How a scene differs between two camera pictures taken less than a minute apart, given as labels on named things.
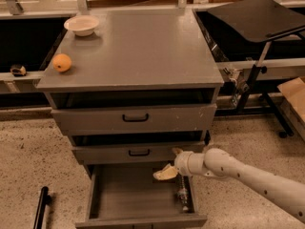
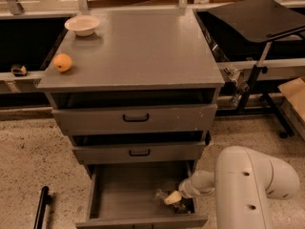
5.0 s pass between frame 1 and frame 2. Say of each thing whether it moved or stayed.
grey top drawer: stayed
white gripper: moved
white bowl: stayed
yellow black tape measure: stayed
